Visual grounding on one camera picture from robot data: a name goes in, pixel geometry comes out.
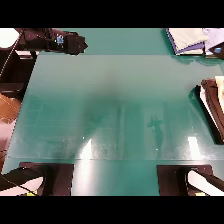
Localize cream garment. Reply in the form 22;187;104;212
214;75;224;113

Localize white T-shirt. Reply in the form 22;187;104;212
167;27;209;52

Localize lavender garment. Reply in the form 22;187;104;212
202;27;224;52

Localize brown garment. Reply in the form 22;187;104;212
200;78;224;135

